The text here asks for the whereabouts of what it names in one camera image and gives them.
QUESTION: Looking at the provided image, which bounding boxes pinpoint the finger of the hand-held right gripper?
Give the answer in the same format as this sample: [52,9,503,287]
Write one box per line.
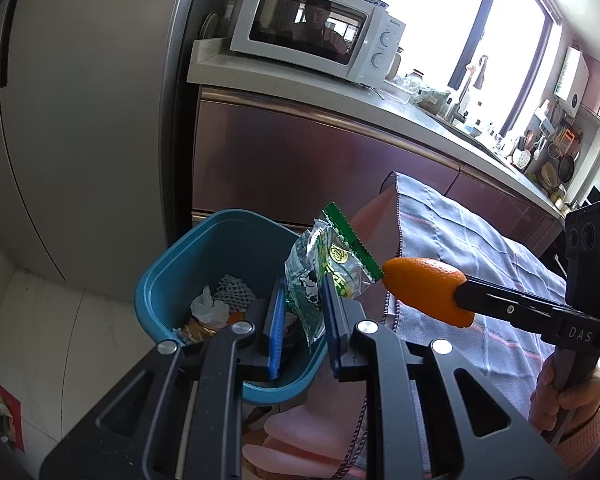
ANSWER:
[452,274,573,333]

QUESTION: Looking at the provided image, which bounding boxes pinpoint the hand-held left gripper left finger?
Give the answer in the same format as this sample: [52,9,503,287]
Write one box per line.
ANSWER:
[40,275,288,480]

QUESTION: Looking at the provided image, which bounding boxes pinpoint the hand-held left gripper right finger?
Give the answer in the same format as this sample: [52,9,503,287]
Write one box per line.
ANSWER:
[319,275,566,480]

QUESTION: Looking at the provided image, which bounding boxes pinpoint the white foam fruit net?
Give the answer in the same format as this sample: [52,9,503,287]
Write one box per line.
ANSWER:
[215,274,256,311]

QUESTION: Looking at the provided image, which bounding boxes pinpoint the green clear snack wrapper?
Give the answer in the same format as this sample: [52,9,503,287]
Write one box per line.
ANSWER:
[285,202,385,348]

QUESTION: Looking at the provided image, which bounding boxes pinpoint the white tissue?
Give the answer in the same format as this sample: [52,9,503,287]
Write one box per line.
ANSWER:
[190,285,231,328]

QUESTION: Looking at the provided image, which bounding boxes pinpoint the gold foil wrapper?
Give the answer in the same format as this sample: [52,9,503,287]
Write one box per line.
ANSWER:
[172,317,221,343]

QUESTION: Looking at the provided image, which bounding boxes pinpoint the teal plastic bin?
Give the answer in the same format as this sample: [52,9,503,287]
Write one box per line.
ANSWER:
[134,208,331,406]

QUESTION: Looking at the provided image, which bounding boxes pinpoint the person's right forearm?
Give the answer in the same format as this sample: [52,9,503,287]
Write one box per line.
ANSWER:
[555,395,600,461]

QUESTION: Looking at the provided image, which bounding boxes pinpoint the person's right hand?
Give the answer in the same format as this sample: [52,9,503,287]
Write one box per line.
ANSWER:
[529,357,600,436]

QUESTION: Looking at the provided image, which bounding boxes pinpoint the blue checked cloth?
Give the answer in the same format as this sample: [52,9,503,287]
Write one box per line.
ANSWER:
[380,171,568,476]

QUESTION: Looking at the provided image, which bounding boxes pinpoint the pink slipper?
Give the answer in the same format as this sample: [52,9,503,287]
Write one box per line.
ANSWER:
[242,442,331,471]
[265,412,341,443]

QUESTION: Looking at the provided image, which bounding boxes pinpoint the mauve base cabinets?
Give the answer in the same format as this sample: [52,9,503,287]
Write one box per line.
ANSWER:
[190,85,563,261]

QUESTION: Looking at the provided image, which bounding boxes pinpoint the white water heater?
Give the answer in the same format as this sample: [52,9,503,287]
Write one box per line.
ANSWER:
[554,46,590,116]

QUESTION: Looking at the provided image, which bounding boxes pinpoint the steel kitchen faucet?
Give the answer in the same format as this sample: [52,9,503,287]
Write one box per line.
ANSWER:
[450,55,488,123]

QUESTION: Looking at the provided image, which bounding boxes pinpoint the glass container with dark contents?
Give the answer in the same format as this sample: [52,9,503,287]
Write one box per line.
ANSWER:
[415,87,453,111]

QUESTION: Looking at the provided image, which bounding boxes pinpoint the red printed bag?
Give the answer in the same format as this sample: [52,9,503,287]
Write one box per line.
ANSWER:
[0,372,26,453]

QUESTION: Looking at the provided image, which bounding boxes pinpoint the grey refrigerator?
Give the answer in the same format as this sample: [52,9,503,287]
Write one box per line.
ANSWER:
[0,0,206,286]

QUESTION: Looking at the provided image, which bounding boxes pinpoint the white microwave oven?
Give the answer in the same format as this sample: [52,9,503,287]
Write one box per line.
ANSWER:
[229,0,407,85]

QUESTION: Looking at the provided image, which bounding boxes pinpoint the kitchen window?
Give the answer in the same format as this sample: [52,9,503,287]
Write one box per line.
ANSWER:
[372,0,553,136]

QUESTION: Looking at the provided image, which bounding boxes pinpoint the white plate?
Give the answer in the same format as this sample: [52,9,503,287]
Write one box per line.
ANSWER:
[200,12,221,41]

